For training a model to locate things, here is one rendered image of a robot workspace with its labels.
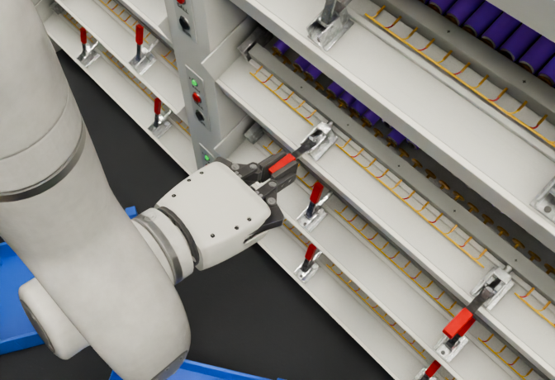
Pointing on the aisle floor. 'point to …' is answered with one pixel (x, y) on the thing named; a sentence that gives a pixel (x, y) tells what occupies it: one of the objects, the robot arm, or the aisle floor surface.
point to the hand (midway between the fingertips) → (277, 171)
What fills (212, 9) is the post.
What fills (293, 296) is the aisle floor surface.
